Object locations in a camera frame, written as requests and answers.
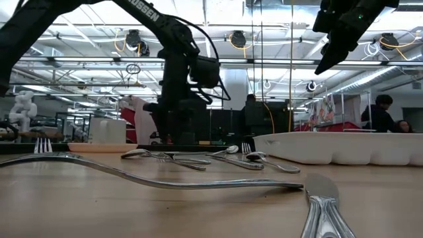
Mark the black monitor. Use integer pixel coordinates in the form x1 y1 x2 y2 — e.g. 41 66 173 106
243 100 293 135
210 108 245 143

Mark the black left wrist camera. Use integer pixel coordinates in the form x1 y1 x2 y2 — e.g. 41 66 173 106
190 55 221 89

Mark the silver table knife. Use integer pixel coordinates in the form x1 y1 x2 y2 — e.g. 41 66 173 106
205 153 265 171
299 173 357 238

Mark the white column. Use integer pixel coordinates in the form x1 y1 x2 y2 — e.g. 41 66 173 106
223 67 249 111

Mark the black wall screen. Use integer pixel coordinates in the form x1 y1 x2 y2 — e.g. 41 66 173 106
402 107 423 133

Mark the white plastic cutlery tray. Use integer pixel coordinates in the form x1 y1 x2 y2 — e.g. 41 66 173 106
252 131 423 167

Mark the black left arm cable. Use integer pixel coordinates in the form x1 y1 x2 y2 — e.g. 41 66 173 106
165 14 232 102

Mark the silver spoon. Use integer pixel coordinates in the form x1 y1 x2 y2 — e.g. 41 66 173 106
210 144 240 157
245 151 301 175
120 148 212 165

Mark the silver ventilation duct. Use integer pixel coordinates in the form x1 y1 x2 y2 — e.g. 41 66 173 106
325 65 423 97

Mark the colourful poster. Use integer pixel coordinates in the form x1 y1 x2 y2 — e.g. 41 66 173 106
309 95 336 124

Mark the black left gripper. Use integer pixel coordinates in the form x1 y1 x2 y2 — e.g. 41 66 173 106
142 95 208 146

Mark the white board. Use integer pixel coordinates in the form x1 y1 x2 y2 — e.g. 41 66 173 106
131 96 159 145

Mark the red table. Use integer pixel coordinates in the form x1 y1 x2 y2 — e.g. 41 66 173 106
293 121 361 132

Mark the red panel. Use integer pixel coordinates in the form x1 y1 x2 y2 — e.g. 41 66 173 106
119 106 137 143

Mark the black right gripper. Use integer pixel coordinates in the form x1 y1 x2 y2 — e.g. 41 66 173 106
312 0 399 77

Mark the pink round plate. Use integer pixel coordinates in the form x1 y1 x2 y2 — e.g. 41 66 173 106
67 142 139 153

